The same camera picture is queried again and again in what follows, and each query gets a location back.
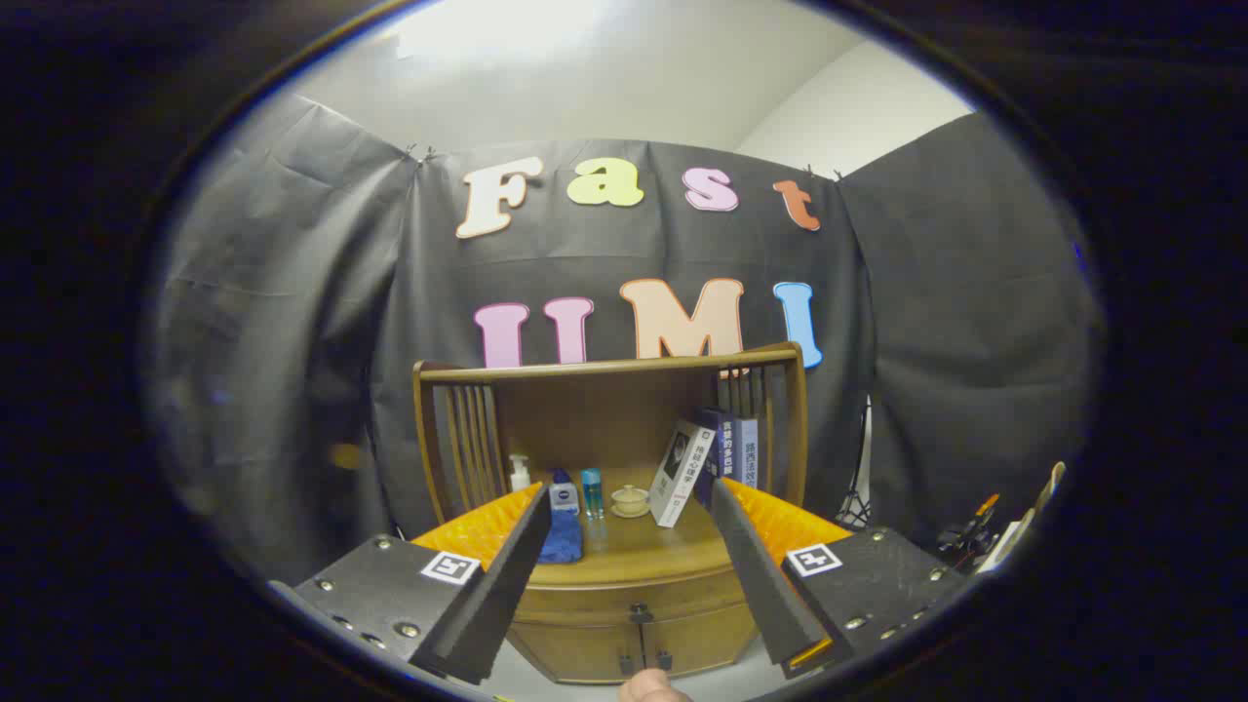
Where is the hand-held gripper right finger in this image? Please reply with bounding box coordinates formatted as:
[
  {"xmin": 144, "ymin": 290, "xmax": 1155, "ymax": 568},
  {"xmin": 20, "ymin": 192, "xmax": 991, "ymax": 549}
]
[{"xmin": 710, "ymin": 476, "xmax": 966, "ymax": 681}]

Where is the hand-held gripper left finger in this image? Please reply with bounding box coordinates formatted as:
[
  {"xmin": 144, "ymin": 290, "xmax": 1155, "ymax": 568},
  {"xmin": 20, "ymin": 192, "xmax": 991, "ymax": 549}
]
[{"xmin": 292, "ymin": 481, "xmax": 554, "ymax": 686}]

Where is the wooden cabinet door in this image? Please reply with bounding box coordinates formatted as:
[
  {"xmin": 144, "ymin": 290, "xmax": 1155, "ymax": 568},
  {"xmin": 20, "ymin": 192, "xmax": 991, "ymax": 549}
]
[
  {"xmin": 642, "ymin": 604, "xmax": 761, "ymax": 679},
  {"xmin": 507, "ymin": 622, "xmax": 644, "ymax": 684}
]

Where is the wooden countertop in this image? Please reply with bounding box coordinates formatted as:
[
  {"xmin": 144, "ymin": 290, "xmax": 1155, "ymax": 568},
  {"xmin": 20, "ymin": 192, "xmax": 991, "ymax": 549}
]
[{"xmin": 439, "ymin": 468, "xmax": 791, "ymax": 588}]

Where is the wooden cabinet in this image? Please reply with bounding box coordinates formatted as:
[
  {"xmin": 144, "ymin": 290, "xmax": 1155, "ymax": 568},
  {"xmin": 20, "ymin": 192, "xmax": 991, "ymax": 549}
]
[{"xmin": 411, "ymin": 341, "xmax": 810, "ymax": 685}]

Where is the blue folded towel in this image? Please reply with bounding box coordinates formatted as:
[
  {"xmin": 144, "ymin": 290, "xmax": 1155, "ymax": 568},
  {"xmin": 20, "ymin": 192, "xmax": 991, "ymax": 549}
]
[{"xmin": 538, "ymin": 505, "xmax": 585, "ymax": 565}]

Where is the black tripod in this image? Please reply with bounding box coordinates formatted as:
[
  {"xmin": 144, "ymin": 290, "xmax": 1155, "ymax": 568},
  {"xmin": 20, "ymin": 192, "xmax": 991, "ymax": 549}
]
[{"xmin": 837, "ymin": 395, "xmax": 874, "ymax": 527}]

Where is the light blue book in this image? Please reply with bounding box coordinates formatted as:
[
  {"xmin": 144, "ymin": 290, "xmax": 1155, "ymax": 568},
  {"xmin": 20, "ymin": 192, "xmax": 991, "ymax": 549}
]
[{"xmin": 729, "ymin": 417, "xmax": 760, "ymax": 493}]

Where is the white book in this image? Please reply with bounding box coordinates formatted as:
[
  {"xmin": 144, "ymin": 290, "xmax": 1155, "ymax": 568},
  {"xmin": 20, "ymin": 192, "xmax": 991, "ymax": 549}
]
[{"xmin": 648, "ymin": 419, "xmax": 716, "ymax": 528}]

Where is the dark blue book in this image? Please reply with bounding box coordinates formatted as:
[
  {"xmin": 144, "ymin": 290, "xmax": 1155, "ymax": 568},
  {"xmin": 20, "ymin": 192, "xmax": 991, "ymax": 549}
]
[{"xmin": 694, "ymin": 408, "xmax": 734, "ymax": 508}]

